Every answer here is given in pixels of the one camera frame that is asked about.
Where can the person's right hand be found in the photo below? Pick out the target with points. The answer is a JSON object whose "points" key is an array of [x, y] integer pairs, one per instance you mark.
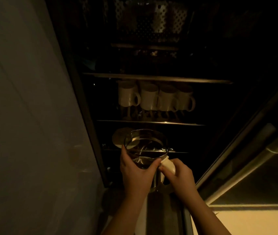
{"points": [[181, 181]]}

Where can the person's left hand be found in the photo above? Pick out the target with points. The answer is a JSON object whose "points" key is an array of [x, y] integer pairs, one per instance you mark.
{"points": [[135, 178]]}

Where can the person's right thumb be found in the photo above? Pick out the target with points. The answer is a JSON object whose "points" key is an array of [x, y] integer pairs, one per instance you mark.
{"points": [[165, 170]]}

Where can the person's left thumb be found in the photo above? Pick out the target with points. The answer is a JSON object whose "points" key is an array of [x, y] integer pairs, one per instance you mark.
{"points": [[155, 164]]}

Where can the person's left forearm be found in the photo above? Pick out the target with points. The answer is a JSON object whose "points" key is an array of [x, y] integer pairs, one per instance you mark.
{"points": [[126, 217]]}

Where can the person's right forearm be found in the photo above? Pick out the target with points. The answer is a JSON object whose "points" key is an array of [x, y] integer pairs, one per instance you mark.
{"points": [[202, 215]]}

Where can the glass cabinet shelf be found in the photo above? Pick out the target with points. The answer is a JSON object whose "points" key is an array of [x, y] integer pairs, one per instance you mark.
{"points": [[153, 77], [148, 122], [178, 151]]}

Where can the round pale plate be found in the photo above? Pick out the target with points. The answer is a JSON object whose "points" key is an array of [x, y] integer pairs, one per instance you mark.
{"points": [[119, 138]]}

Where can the white mug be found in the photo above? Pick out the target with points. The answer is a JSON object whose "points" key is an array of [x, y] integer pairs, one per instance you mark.
{"points": [[126, 95], [167, 100], [148, 97], [185, 100]]}

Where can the glass cabinet door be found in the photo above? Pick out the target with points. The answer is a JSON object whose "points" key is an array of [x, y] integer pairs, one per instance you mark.
{"points": [[251, 183]]}

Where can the perforated metal rack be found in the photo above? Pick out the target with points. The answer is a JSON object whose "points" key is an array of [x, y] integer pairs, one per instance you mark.
{"points": [[162, 19]]}

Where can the dark cabinet frame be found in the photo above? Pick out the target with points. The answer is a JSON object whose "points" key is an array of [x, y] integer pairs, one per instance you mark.
{"points": [[80, 95]]}

